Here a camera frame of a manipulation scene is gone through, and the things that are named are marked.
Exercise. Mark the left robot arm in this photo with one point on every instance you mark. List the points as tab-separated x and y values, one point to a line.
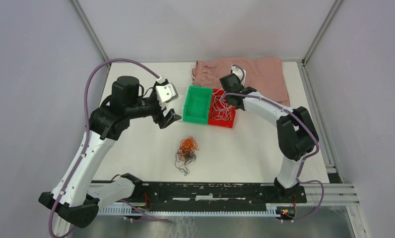
72	199

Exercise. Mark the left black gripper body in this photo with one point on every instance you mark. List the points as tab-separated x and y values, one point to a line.
157	113

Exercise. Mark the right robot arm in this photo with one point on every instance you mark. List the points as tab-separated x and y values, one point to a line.
297	137

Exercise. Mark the green plastic bin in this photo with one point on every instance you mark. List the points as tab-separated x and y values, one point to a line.
197	105

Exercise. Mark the white slotted cable duct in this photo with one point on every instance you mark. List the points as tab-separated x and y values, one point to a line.
119	209

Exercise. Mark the red plastic bin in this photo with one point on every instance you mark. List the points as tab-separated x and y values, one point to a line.
220	113

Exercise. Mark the pink cloth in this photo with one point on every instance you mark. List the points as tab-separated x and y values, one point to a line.
265	75

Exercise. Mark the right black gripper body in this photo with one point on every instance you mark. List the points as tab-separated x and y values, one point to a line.
228	100

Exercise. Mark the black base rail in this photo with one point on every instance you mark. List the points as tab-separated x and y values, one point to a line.
212	197

